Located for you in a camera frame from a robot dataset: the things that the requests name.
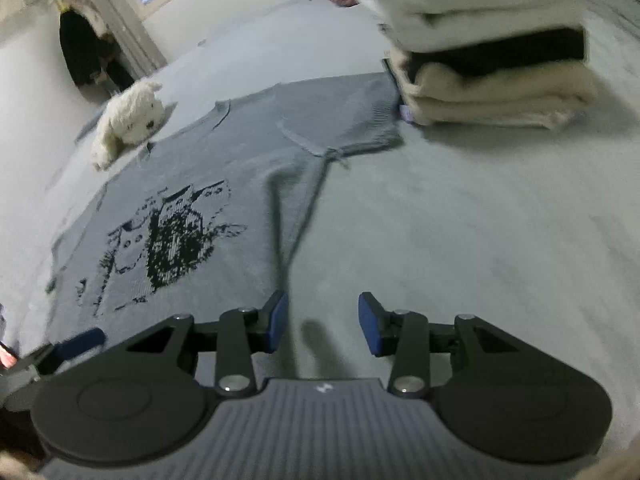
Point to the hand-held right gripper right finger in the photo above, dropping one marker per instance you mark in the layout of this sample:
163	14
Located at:
370	325

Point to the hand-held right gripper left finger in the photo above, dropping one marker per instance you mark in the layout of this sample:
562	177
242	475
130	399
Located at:
277	320

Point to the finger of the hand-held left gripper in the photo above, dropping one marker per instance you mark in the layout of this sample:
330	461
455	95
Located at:
80	342

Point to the grey knitted sweater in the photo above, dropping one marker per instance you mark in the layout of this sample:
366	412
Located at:
225	150

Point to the person's left hand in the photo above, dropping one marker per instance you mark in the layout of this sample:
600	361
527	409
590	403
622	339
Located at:
7	358

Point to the grey bed sheet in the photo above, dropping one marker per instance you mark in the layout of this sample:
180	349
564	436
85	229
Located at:
475	210

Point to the dark flat tablet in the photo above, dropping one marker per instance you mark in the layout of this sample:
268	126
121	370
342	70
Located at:
87	130

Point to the purple cloth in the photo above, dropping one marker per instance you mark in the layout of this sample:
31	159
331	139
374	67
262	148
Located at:
406	114

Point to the white plush dog toy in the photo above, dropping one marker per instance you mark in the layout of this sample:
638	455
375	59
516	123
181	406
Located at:
132	120

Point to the dark hanging jacket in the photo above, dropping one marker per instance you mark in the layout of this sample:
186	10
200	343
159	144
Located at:
82	45

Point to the folded black garment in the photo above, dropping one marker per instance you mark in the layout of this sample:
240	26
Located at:
500	52

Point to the grey curtain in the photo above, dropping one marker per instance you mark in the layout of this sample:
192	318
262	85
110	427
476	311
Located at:
125	20

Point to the folded white garment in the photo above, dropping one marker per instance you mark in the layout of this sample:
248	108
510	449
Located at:
475	10

